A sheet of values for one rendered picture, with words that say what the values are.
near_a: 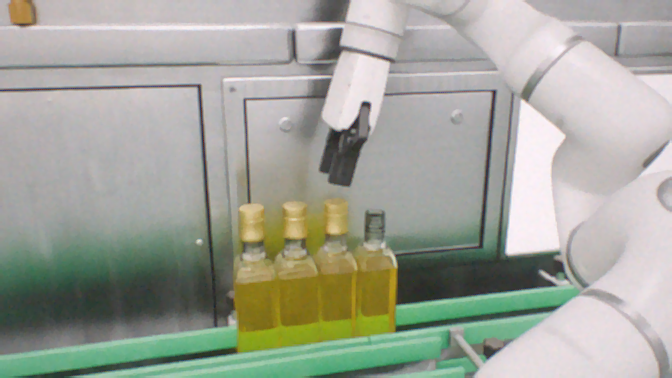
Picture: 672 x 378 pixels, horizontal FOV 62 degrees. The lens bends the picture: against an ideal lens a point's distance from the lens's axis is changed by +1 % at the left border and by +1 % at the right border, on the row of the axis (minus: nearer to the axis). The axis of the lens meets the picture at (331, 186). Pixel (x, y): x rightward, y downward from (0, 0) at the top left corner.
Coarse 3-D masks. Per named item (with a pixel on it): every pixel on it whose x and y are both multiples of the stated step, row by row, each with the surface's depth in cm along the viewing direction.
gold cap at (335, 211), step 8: (328, 200) 77; (336, 200) 77; (344, 200) 77; (328, 208) 76; (336, 208) 75; (344, 208) 76; (328, 216) 76; (336, 216) 76; (344, 216) 76; (328, 224) 76; (336, 224) 76; (344, 224) 76; (328, 232) 76; (336, 232) 76; (344, 232) 77
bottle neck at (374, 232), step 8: (368, 216) 77; (376, 216) 77; (384, 216) 78; (368, 224) 78; (376, 224) 77; (384, 224) 78; (368, 232) 78; (376, 232) 78; (384, 232) 78; (368, 240) 78; (376, 240) 78; (384, 240) 79
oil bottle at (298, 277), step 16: (288, 256) 76; (304, 256) 76; (288, 272) 75; (304, 272) 76; (288, 288) 76; (304, 288) 76; (288, 304) 76; (304, 304) 77; (288, 320) 77; (304, 320) 78; (288, 336) 78; (304, 336) 78
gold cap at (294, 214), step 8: (288, 208) 74; (296, 208) 74; (304, 208) 75; (288, 216) 74; (296, 216) 74; (304, 216) 75; (288, 224) 75; (296, 224) 74; (304, 224) 75; (288, 232) 75; (296, 232) 75; (304, 232) 75
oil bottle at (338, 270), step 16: (320, 256) 78; (336, 256) 77; (352, 256) 78; (320, 272) 77; (336, 272) 77; (352, 272) 77; (320, 288) 77; (336, 288) 78; (352, 288) 78; (320, 304) 78; (336, 304) 78; (352, 304) 79; (320, 320) 79; (336, 320) 79; (352, 320) 80; (320, 336) 80; (336, 336) 80; (352, 336) 80
